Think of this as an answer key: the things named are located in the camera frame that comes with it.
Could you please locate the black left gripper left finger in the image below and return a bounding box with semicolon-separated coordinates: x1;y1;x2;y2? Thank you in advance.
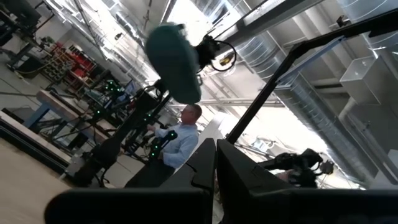
160;138;217;191

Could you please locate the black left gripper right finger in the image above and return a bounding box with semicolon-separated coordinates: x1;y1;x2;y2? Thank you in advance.
216;139;293;224

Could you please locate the teal rubber slide sandal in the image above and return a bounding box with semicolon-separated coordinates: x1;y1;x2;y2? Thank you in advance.
144;22;203;105

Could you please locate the person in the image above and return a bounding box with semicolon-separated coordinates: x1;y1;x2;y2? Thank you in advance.
124;104;203;189

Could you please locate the shelving with red bins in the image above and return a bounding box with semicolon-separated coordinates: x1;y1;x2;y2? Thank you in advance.
40;42;98;83

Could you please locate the blue-legged workbench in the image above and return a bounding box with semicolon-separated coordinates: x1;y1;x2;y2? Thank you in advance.
23;89;109;144

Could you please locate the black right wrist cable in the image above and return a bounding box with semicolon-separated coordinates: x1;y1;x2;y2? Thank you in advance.
210;39;238;73

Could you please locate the black aluminium rig frame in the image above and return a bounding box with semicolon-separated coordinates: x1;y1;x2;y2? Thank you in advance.
0;9;398;175

